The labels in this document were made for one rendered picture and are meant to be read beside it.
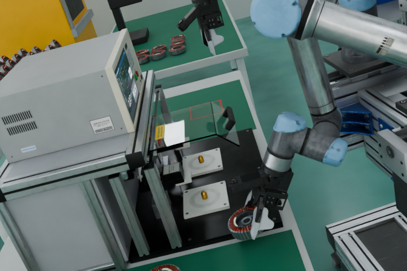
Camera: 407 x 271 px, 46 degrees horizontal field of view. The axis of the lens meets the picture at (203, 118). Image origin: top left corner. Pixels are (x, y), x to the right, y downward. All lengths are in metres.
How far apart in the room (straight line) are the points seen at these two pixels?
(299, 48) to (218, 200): 0.59
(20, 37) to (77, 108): 3.85
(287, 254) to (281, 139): 0.33
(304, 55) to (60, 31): 4.02
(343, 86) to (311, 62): 0.43
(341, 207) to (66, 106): 1.75
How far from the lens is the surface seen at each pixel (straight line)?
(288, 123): 1.24
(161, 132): 1.47
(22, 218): 1.47
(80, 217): 1.43
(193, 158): 1.87
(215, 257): 1.43
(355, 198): 2.79
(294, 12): 1.08
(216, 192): 1.63
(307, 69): 1.30
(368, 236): 2.23
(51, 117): 1.43
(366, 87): 1.74
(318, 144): 1.26
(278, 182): 1.35
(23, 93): 1.42
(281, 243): 1.42
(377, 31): 1.12
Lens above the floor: 1.67
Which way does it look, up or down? 24 degrees down
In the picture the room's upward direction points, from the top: 16 degrees counter-clockwise
